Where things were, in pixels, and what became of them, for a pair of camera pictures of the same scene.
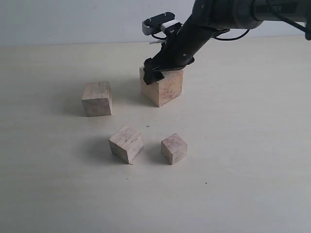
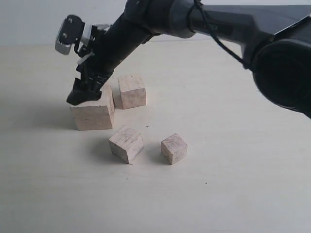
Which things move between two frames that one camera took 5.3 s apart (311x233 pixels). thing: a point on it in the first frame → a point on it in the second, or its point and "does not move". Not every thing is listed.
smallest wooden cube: [173, 148] does not move
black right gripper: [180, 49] → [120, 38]
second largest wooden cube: [96, 99] → [132, 91]
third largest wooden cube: [127, 143] does not move
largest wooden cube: [164, 91] → [96, 114]
